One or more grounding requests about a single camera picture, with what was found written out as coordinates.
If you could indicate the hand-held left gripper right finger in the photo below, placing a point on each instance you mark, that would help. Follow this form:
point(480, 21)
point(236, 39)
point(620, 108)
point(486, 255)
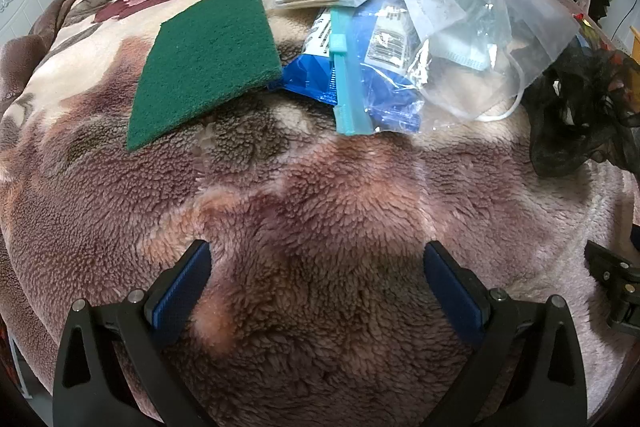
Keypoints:
point(455, 297)

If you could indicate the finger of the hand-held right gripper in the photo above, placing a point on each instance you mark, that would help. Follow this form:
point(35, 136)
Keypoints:
point(612, 274)

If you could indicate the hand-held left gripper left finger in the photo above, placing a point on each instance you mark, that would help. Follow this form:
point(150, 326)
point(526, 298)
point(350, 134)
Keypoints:
point(182, 292)

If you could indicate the black mesh cloth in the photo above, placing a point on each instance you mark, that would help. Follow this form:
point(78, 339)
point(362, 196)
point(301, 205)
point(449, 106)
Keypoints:
point(565, 127)

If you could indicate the clear zip bag teal slider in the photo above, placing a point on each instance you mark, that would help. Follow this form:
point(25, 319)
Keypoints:
point(352, 107)

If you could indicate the green scouring pad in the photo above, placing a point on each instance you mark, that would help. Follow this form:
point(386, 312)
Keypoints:
point(200, 62)

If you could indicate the blue tissue packet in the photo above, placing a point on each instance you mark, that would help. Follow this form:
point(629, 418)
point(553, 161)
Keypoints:
point(310, 77)

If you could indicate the floral plush blanket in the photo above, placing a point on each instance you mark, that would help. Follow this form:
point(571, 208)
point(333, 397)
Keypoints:
point(320, 187)

